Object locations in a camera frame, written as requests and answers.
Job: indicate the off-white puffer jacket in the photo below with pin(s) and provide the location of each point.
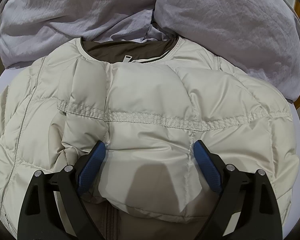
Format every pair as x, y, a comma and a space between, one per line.
149, 103

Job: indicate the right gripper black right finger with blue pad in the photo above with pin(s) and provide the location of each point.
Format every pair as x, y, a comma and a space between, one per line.
246, 207

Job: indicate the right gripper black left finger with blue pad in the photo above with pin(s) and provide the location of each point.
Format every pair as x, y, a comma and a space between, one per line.
53, 207

